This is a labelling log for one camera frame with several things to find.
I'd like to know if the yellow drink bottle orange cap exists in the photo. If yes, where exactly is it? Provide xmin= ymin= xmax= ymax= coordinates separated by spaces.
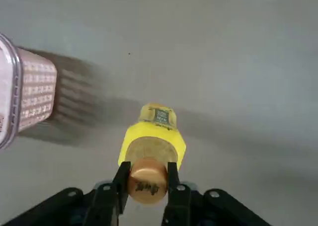
xmin=118 ymin=102 xmax=187 ymax=205

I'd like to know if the pink plastic basket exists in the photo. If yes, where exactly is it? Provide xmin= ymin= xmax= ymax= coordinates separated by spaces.
xmin=0 ymin=32 xmax=58 ymax=151

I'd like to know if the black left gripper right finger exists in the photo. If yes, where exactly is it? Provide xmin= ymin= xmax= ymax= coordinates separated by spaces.
xmin=161 ymin=161 xmax=271 ymax=226

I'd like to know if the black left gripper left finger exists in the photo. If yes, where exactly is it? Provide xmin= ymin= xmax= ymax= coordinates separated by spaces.
xmin=0 ymin=161 xmax=132 ymax=226

